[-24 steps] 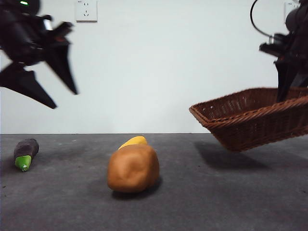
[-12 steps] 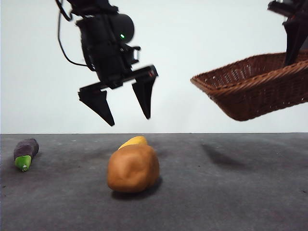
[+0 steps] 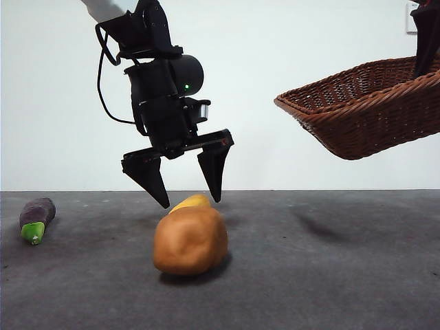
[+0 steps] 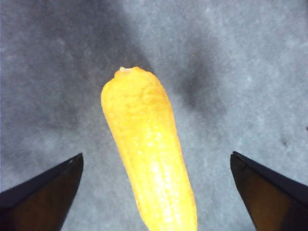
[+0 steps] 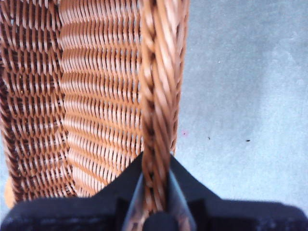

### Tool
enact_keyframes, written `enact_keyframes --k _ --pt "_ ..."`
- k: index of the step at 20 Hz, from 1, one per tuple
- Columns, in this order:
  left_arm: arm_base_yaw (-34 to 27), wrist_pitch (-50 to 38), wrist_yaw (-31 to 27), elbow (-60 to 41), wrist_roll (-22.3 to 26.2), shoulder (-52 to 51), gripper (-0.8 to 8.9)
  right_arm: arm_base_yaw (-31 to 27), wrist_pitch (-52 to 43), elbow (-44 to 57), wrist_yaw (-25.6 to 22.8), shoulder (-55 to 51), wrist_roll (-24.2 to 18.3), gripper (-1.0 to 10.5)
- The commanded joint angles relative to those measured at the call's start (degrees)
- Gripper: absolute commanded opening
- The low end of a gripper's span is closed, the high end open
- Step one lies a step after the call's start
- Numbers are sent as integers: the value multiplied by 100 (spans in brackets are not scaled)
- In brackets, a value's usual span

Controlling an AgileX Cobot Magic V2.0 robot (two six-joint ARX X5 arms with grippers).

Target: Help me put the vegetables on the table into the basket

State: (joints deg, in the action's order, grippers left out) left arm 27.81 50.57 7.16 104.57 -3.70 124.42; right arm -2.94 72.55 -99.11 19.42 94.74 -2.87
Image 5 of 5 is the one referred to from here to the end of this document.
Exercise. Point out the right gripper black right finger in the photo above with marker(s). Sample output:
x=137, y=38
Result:
x=240, y=216

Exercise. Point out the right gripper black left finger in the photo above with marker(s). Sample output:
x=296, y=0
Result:
x=84, y=214

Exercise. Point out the brown wicker basket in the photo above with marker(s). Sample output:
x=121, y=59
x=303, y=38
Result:
x=96, y=84

